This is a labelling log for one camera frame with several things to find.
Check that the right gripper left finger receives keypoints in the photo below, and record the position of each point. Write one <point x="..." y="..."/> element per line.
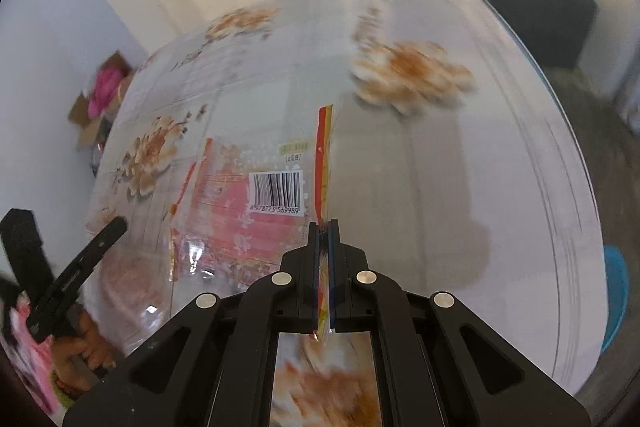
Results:
<point x="212" y="364"/>

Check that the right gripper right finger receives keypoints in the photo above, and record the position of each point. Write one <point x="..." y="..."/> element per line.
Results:
<point x="437" y="363"/>

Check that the red printed plastic bag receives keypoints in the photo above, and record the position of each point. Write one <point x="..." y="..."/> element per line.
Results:
<point x="129" y="296"/>
<point x="252" y="192"/>

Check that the blue mesh trash bin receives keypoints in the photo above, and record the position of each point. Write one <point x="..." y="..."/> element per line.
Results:
<point x="618" y="289"/>

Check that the left hand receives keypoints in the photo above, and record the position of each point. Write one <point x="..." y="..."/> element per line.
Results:
<point x="88" y="345"/>

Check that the open cardboard box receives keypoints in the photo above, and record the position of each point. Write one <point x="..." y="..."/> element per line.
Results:
<point x="89" y="131"/>

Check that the floral tablecloth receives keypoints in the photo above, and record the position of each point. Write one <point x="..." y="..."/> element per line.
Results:
<point x="452" y="163"/>

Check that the dark grey cabinet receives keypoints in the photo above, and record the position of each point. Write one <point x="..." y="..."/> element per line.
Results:
<point x="554" y="31"/>

